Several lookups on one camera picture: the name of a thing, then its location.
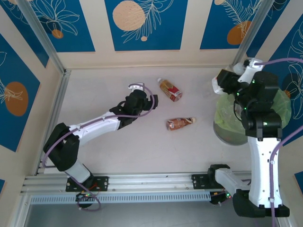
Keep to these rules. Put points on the brown coffee drink bottle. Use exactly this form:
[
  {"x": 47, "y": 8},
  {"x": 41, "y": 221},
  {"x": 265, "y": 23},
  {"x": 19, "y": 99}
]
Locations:
[{"x": 180, "y": 123}]

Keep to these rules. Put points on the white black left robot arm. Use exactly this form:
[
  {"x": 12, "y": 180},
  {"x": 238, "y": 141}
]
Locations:
[{"x": 99, "y": 125}]

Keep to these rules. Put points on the green-lined trash bin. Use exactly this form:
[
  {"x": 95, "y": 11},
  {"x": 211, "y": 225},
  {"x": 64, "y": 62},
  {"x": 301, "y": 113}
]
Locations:
[{"x": 225, "y": 111}]

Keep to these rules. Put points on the grey metal bin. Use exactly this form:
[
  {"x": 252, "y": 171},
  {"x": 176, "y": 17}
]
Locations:
[{"x": 229, "y": 136}]

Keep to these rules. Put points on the amber tea bottle red label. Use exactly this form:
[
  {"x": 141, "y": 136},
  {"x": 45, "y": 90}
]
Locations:
[{"x": 170, "y": 89}]

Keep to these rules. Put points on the small electronics board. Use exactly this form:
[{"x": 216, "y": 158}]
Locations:
[
  {"x": 86, "y": 195},
  {"x": 220, "y": 197}
]

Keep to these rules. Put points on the aluminium frame post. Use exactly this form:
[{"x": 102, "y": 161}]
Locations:
[
  {"x": 251, "y": 35},
  {"x": 42, "y": 35}
]

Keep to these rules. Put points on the blue floral wall panel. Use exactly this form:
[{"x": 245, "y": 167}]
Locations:
[
  {"x": 213, "y": 23},
  {"x": 293, "y": 42},
  {"x": 23, "y": 35},
  {"x": 165, "y": 35},
  {"x": 274, "y": 23},
  {"x": 28, "y": 71},
  {"x": 78, "y": 35}
]

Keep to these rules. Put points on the aluminium side rail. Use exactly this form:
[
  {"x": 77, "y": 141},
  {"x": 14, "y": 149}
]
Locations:
[{"x": 59, "y": 99}]

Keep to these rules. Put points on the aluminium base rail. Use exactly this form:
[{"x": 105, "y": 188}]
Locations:
[{"x": 151, "y": 182}]

